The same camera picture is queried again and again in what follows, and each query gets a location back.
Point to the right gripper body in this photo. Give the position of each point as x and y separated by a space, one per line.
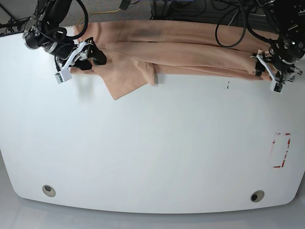
68 54

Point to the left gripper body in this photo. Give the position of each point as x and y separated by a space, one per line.
277 69

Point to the peach T-shirt with emoji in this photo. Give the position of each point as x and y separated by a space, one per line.
138 50

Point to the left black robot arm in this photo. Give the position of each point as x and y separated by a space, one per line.
285 19

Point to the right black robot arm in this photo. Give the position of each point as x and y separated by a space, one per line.
43 30

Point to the red tape rectangle marking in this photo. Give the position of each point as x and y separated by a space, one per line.
279 149

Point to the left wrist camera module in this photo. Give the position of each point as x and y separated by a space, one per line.
277 86

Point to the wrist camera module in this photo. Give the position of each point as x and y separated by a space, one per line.
277 86
63 76

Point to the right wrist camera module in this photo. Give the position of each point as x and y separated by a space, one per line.
63 76

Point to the right table cable grommet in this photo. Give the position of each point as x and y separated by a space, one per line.
257 196

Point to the table cable grommet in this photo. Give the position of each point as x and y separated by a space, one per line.
49 191
257 196

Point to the left table cable grommet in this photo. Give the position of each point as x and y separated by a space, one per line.
49 191

